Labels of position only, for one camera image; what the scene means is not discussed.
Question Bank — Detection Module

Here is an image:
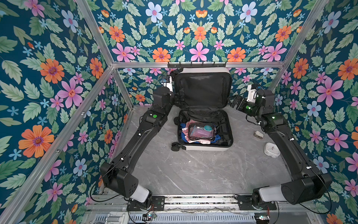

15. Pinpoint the white hard-shell suitcase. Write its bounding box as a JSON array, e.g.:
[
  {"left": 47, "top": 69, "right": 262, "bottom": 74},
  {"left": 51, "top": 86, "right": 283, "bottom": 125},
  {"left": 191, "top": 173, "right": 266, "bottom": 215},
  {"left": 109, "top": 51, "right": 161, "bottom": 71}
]
[{"left": 170, "top": 67, "right": 234, "bottom": 151}]

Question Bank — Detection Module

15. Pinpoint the aluminium mounting rail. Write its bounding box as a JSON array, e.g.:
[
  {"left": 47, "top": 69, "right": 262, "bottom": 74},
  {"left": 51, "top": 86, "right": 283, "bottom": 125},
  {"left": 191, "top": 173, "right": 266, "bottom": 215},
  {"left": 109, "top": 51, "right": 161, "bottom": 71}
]
[{"left": 88, "top": 194, "right": 315, "bottom": 212}]

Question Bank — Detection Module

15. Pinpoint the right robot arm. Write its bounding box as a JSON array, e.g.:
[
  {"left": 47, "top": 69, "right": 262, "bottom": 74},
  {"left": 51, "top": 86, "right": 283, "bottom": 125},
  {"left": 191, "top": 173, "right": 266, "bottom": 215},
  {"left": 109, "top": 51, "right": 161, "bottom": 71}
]
[{"left": 231, "top": 85, "right": 332, "bottom": 206}]

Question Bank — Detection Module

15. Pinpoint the white round alarm clock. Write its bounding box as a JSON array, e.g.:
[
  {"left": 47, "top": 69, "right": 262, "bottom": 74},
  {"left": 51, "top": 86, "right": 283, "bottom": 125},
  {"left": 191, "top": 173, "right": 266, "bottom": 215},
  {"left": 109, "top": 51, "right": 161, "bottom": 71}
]
[{"left": 263, "top": 142, "right": 281, "bottom": 158}]

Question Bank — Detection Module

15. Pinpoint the small beige stapler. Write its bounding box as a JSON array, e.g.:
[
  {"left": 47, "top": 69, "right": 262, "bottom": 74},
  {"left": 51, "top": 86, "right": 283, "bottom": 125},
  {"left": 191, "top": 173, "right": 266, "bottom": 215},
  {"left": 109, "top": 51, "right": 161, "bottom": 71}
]
[{"left": 253, "top": 131, "right": 264, "bottom": 139}]

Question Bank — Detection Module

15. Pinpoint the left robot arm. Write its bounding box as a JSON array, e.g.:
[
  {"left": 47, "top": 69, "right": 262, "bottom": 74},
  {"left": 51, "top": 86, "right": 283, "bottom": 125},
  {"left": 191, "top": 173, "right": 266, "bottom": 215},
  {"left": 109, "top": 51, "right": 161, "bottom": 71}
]
[{"left": 100, "top": 83, "right": 174, "bottom": 207}]

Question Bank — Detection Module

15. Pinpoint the red white striped garment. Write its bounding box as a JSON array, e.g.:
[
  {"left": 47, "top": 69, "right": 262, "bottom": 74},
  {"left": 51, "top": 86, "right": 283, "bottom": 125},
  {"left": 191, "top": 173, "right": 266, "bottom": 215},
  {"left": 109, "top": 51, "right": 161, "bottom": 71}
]
[{"left": 184, "top": 119, "right": 218, "bottom": 135}]

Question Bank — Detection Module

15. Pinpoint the clear toiletry pouch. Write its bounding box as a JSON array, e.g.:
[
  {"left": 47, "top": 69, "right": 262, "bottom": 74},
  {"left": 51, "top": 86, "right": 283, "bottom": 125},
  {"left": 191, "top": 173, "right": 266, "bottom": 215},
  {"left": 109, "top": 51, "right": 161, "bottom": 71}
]
[{"left": 188, "top": 122, "right": 216, "bottom": 141}]

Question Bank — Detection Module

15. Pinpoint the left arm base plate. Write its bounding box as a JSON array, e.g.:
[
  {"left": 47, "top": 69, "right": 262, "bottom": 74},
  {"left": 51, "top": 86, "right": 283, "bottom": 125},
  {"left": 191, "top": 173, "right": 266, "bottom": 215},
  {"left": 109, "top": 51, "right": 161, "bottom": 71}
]
[{"left": 127, "top": 196, "right": 166, "bottom": 212}]

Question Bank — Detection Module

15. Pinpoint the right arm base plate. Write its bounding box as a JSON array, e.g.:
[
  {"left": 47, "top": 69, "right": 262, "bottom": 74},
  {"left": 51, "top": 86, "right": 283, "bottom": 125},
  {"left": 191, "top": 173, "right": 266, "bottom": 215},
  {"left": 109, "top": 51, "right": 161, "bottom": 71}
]
[{"left": 234, "top": 194, "right": 277, "bottom": 211}]

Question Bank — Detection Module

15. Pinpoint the blue cloth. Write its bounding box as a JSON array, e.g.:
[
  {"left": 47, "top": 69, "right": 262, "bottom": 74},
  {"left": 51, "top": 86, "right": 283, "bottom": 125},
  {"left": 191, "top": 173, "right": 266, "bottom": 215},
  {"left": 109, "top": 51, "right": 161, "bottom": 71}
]
[{"left": 180, "top": 123, "right": 222, "bottom": 144}]

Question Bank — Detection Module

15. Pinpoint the black hook rack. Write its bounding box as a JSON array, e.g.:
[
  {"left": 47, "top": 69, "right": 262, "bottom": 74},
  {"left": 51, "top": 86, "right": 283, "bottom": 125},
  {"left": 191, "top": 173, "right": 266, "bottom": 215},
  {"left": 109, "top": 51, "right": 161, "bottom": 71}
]
[{"left": 167, "top": 62, "right": 227, "bottom": 69}]

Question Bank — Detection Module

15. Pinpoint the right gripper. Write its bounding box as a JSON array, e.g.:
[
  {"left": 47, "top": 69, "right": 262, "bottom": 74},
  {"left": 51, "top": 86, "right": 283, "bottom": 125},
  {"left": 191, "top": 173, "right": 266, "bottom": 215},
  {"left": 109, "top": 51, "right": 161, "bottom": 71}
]
[{"left": 228, "top": 95, "right": 263, "bottom": 120}]

